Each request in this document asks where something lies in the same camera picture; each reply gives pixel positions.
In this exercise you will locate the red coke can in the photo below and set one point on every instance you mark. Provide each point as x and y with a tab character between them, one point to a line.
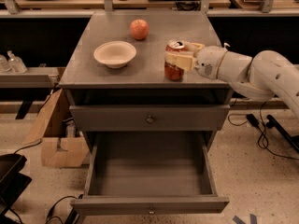
171	71

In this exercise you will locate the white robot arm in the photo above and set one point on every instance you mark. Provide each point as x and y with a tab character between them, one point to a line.
259	78

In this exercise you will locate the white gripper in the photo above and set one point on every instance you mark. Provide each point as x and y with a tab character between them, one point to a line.
207	62

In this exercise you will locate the open grey middle drawer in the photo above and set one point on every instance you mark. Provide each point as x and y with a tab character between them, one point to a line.
149	173

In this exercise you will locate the grey drawer cabinet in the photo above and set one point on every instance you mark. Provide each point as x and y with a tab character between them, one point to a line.
142	80

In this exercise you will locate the white paper bowl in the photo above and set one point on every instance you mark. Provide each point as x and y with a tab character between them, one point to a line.
115	54

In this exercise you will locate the black bin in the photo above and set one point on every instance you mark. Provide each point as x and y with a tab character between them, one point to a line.
12	182

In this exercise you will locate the brown cardboard box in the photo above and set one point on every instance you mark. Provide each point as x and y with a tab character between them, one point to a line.
58	147

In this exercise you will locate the closed grey top drawer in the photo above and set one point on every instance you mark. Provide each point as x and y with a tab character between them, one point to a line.
127	118

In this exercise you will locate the red apple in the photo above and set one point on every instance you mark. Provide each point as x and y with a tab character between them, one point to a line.
139	29

